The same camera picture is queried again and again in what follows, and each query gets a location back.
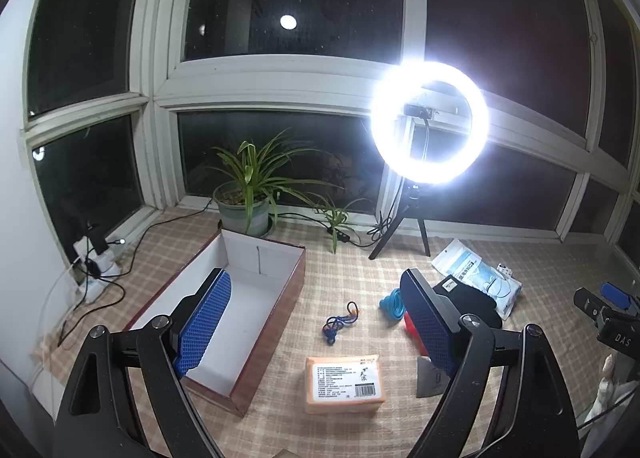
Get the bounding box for blue corded earplugs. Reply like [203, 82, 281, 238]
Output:
[321, 302, 362, 340]

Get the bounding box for white window frame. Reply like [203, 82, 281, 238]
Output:
[20, 0, 640, 259]

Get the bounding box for black tripod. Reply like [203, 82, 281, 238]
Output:
[368, 183, 432, 260]

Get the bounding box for green pot saucer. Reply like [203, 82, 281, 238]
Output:
[218, 215, 278, 239]

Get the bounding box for person's right hand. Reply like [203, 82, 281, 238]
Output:
[590, 353, 640, 439]

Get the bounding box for looped black cable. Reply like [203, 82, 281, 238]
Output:
[57, 278, 128, 349]

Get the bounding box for black clamp inside ring light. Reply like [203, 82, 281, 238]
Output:
[404, 100, 436, 123]

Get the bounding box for black glove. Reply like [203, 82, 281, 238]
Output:
[432, 275, 502, 331]

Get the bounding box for red-brown cardboard box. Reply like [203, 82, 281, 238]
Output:
[122, 228, 307, 418]

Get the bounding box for small spider plantlet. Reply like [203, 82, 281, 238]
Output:
[312, 193, 373, 254]

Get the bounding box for long black cable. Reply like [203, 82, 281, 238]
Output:
[102, 197, 221, 284]

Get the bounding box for face mask packet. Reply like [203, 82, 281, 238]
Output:
[431, 238, 522, 321]

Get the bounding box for blue collapsible funnel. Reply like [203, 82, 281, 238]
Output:
[378, 288, 407, 321]

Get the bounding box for beige checked tablecloth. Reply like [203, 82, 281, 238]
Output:
[30, 208, 640, 458]

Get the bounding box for orange tissue packet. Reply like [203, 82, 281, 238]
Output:
[305, 354, 387, 415]

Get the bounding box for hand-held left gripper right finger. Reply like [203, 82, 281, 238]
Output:
[400, 268, 583, 458]

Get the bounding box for white power strip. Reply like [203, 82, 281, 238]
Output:
[70, 238, 123, 304]

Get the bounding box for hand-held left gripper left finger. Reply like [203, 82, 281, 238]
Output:
[52, 268, 233, 458]

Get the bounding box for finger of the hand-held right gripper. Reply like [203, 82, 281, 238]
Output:
[601, 283, 640, 311]
[574, 288, 608, 324]

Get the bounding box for potted spider plant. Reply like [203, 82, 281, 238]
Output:
[205, 130, 351, 239]

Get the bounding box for white cable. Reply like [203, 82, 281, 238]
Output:
[27, 263, 83, 389]

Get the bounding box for ring light cable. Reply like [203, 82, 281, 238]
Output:
[272, 178, 403, 246]

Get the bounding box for grey foil packet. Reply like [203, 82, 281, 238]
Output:
[416, 355, 448, 399]

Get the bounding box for red fabric pouch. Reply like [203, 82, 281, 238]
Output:
[402, 310, 431, 356]

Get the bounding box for black charger block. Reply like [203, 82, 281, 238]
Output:
[82, 223, 108, 255]

